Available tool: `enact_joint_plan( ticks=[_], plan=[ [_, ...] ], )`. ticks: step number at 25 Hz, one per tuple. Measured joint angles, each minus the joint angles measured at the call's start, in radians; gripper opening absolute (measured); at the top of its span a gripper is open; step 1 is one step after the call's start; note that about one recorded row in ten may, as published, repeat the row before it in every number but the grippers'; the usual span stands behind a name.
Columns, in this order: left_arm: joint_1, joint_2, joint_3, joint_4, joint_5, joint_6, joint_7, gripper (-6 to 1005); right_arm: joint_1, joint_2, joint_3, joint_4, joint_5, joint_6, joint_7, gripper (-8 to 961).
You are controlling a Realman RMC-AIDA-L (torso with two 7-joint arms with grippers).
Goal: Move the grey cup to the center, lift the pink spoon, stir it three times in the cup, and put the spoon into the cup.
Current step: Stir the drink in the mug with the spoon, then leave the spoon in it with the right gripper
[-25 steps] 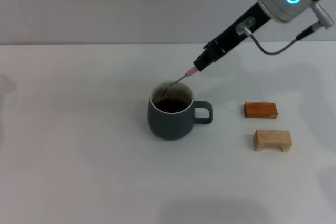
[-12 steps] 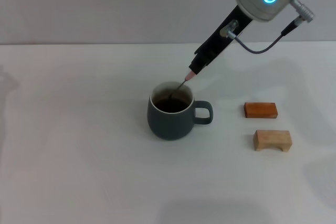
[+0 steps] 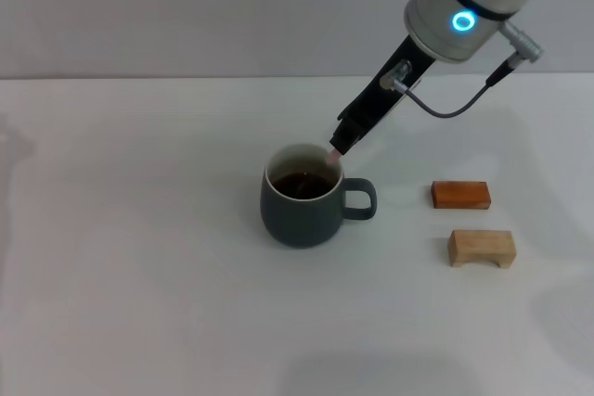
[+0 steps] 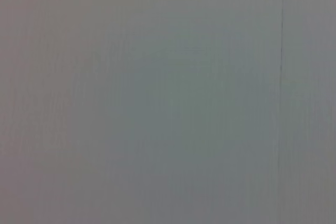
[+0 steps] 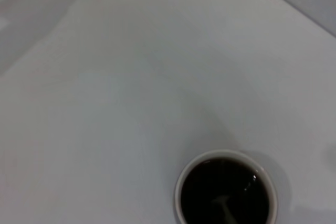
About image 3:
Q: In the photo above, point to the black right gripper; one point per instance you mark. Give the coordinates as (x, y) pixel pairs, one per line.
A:
(385, 90)

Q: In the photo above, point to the dark grey ceramic coffee mug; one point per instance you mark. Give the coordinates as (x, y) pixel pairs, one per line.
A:
(297, 220)

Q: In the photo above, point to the dark brown wooden block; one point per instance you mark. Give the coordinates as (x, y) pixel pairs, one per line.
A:
(459, 194)

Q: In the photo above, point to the light wooden arch block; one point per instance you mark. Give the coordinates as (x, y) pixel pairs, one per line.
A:
(480, 245)

